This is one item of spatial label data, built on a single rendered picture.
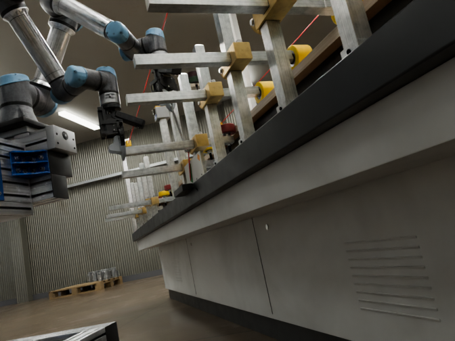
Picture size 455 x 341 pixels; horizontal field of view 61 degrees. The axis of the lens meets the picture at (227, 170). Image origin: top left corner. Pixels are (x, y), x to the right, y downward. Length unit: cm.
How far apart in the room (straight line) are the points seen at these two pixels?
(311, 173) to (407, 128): 28
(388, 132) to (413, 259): 39
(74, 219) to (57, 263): 108
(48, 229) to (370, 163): 961
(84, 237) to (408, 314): 884
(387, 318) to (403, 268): 16
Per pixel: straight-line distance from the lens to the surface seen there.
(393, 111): 66
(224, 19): 124
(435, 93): 61
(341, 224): 114
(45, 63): 162
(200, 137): 152
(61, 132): 162
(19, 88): 177
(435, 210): 90
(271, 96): 132
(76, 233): 967
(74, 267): 973
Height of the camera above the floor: 45
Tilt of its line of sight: 10 degrees up
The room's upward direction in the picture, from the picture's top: 12 degrees counter-clockwise
